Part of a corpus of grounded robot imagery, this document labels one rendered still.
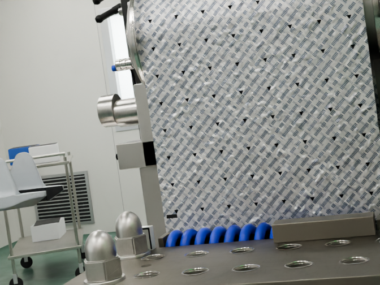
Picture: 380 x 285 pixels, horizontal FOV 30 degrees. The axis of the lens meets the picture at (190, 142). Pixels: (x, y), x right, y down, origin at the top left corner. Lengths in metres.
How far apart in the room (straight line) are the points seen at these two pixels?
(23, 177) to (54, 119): 6.19
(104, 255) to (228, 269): 0.11
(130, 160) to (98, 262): 0.26
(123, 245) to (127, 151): 0.18
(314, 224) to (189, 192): 0.15
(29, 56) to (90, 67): 0.65
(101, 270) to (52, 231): 5.16
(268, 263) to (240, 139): 0.18
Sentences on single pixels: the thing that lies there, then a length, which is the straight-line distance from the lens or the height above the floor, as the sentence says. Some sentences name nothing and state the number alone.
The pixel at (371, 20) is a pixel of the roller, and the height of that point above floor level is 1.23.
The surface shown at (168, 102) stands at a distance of 0.76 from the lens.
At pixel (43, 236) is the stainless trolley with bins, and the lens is 5.80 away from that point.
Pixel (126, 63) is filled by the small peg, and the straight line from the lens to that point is 0.83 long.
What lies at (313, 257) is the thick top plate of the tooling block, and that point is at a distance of 0.61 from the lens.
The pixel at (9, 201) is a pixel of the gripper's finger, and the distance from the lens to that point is 0.81.
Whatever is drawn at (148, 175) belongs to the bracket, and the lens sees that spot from 0.86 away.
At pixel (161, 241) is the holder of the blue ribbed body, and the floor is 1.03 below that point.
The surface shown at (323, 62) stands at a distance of 0.73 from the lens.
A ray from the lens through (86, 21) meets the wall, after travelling 6.91.
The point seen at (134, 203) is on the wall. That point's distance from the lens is 6.82.
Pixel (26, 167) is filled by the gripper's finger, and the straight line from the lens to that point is 0.87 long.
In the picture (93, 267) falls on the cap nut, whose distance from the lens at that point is 0.62.
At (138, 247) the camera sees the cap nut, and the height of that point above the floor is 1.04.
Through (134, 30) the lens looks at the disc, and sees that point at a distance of 0.76.
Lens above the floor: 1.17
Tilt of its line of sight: 3 degrees down
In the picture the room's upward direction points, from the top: 8 degrees counter-clockwise
